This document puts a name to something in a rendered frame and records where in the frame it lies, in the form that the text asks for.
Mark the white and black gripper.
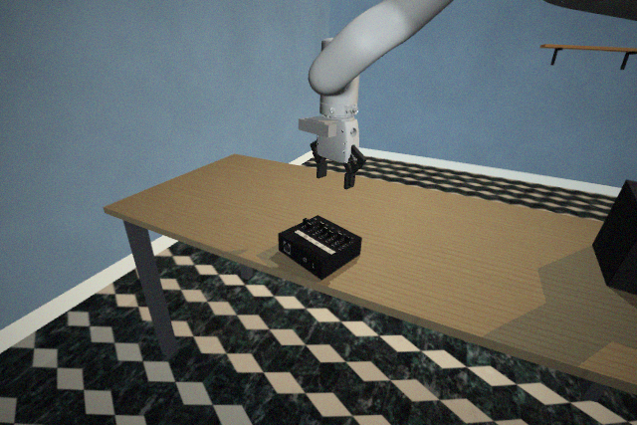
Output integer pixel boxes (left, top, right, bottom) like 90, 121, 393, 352
311, 116, 366, 189

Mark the black lighting desk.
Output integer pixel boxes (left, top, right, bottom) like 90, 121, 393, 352
279, 215, 362, 280

